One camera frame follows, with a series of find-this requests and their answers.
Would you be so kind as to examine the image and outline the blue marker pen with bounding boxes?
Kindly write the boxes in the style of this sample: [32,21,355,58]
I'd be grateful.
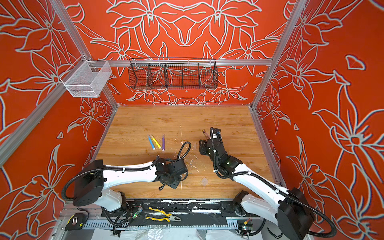
[148,135,156,150]

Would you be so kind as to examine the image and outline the yellow highlighter pen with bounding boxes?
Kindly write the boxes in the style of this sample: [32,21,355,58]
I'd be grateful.
[151,135,162,149]

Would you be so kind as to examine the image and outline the yellow handled pliers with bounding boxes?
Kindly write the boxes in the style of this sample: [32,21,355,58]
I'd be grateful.
[145,207,182,223]

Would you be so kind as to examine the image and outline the left black tape measure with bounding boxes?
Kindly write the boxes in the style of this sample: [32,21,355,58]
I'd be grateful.
[65,213,89,231]

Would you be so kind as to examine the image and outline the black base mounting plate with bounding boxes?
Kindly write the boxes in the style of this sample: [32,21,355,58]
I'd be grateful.
[101,197,262,227]

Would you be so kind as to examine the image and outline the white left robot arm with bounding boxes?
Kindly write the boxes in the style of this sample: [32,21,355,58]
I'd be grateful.
[61,142,192,212]

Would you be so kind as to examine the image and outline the grey slotted cable duct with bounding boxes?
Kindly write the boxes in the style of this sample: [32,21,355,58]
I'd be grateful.
[83,220,239,231]

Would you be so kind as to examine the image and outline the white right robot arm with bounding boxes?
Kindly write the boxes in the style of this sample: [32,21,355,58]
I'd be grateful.
[199,127,338,240]

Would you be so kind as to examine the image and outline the white wire mesh basket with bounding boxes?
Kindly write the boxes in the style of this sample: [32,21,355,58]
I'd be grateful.
[59,56,112,98]

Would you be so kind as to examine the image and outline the clear pen cap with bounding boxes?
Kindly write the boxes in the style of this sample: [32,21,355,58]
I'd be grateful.
[201,177,209,186]

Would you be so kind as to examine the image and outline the purple marker pen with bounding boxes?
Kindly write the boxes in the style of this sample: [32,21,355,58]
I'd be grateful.
[162,134,166,152]

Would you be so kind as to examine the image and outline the black wire mesh basket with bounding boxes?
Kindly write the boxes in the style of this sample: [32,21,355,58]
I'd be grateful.
[128,58,219,90]

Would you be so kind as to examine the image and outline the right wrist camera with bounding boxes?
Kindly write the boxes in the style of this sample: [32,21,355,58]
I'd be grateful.
[210,127,222,139]

